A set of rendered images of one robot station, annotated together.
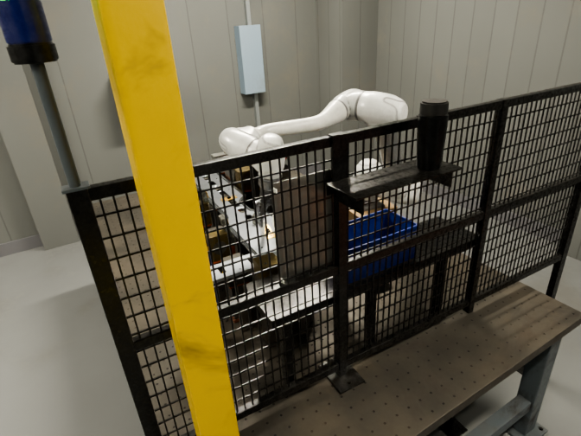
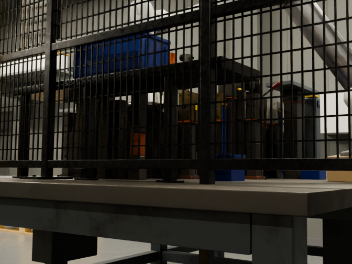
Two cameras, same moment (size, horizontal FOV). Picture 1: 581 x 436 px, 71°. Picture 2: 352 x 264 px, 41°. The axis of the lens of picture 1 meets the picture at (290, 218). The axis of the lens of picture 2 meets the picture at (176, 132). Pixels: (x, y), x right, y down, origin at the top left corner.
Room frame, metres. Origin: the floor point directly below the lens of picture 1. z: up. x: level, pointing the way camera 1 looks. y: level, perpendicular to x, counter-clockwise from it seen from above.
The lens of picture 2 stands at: (0.71, -1.73, 0.73)
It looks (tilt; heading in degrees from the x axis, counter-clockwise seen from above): 5 degrees up; 63
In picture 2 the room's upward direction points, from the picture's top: 1 degrees clockwise
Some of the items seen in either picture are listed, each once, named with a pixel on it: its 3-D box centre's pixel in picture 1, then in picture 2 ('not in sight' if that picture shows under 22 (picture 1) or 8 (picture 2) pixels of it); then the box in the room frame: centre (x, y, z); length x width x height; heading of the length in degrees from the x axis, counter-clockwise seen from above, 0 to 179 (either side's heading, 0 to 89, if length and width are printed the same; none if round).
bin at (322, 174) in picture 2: not in sight; (313, 169); (2.33, 0.02, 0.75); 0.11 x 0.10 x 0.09; 27
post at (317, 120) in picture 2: not in sight; (312, 138); (2.54, 0.24, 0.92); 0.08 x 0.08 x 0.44; 27
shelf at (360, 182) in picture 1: (394, 162); not in sight; (1.02, -0.28, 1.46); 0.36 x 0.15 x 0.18; 117
